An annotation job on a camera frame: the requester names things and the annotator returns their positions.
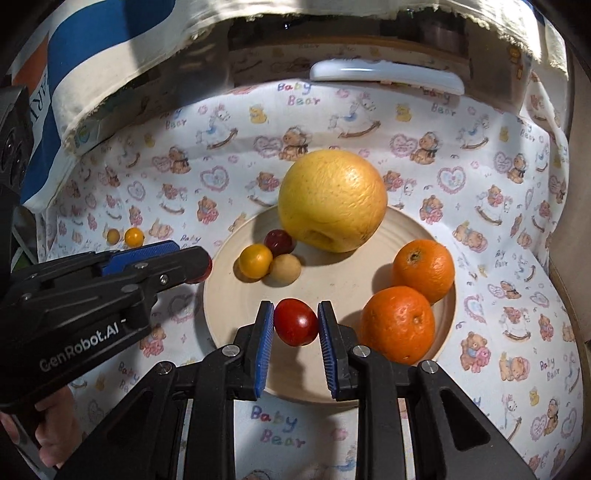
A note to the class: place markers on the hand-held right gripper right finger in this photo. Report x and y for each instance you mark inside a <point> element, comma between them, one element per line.
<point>328,350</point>

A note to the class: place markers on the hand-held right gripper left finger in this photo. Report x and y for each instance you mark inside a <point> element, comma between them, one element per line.
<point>264,350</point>

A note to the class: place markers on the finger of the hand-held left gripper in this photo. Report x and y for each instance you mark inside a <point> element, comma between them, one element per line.
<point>138,254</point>
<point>180,267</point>

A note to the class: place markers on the yellow cherry tomato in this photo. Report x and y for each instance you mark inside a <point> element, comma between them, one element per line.
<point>134,237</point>
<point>255,261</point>

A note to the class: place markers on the tan longan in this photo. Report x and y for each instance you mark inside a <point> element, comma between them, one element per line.
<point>286,272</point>
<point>112,236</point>

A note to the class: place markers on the orange tangerine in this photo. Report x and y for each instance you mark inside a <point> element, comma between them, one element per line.
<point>424,271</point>
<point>397,325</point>

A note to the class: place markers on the cream ceramic plate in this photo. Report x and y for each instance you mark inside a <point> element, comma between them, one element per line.
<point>323,277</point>

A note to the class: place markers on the dark red cherry tomato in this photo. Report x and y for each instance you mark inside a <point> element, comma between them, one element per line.
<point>279,242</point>

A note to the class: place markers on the large yellow apple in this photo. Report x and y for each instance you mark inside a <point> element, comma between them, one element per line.
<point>332,198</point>

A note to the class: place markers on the person's left hand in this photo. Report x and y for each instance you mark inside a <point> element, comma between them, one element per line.
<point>60,434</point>

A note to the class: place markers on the striped towel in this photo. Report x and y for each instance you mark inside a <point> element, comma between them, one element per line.
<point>92,46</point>

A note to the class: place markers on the bear print blanket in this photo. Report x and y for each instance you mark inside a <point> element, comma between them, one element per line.
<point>461,138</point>

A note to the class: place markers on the white remote control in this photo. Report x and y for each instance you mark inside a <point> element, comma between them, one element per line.
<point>383,74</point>

